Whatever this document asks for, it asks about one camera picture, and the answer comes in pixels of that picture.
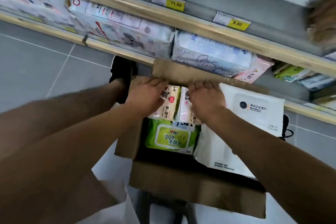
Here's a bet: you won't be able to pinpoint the person's right hand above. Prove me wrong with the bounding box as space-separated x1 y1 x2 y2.
188 81 227 125

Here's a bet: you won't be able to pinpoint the person's left hand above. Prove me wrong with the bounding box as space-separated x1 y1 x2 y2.
125 77 169 118

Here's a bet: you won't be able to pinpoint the large green wet wipes pack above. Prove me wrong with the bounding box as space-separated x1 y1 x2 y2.
144 118 202 155

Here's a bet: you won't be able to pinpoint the white blue tissue pack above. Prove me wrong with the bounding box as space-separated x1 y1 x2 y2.
172 30 257 77

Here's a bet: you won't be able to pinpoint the pink small wipes pack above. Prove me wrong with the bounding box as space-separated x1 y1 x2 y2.
233 56 275 84

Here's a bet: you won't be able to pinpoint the wooden edged grey shelf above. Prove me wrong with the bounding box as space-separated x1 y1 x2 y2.
0 0 336 127

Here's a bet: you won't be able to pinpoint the brown cardboard box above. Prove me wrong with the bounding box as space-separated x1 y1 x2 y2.
114 58 267 219

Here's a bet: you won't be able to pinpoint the person's left forearm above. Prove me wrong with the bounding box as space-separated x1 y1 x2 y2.
0 104 147 224

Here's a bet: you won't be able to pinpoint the person's right forearm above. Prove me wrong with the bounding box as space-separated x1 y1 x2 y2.
203 107 336 224

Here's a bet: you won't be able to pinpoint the person's left black shoe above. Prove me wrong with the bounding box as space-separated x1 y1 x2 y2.
109 56 138 104

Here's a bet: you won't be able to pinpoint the person's black shoe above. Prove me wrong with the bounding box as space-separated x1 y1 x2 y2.
279 114 294 141
109 56 138 104

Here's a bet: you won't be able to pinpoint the person's white shorts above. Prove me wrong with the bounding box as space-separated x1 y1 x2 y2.
76 140 297 224

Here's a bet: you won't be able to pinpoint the person's right black shoe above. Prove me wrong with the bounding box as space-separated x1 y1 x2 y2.
279 114 294 141

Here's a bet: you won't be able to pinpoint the person's left leg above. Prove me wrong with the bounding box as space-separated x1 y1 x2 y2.
0 78 126 161

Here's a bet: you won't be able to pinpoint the yellow white price tag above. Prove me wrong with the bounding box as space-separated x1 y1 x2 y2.
150 0 186 12
212 11 252 32

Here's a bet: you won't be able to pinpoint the black stool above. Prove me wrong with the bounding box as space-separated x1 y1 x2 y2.
134 189 197 224

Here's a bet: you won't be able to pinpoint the pastel floral towel pack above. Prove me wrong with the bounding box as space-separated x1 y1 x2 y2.
298 73 336 93

